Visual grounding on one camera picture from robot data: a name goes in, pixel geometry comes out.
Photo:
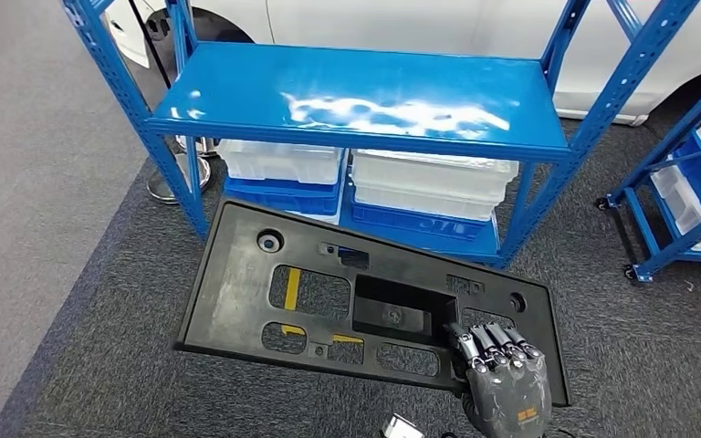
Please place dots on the blue metal shelf rack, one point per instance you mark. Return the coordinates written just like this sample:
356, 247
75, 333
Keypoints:
639, 236
326, 78

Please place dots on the white car with red stripe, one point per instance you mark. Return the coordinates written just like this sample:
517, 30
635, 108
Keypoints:
387, 24

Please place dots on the black plastic plate bracket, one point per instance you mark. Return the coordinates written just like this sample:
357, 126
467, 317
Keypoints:
235, 302

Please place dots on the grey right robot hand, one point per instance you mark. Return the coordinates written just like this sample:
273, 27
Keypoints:
508, 393

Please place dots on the yellow floor tape square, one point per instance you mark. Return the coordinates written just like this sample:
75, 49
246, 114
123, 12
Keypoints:
292, 290

